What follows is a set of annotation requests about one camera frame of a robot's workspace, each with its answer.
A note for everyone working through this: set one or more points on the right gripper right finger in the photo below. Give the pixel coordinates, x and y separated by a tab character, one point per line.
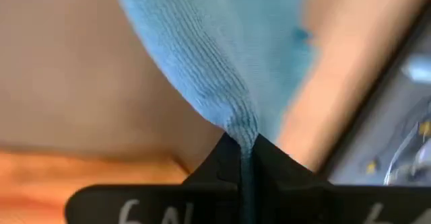
279	170

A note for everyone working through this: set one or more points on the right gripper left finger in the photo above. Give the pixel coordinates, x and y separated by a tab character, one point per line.
222	167

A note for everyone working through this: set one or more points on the blue microfiber towel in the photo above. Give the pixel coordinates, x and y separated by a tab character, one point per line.
215	49

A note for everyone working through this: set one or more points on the orange microfiber towel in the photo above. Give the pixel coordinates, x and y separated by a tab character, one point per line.
67	177

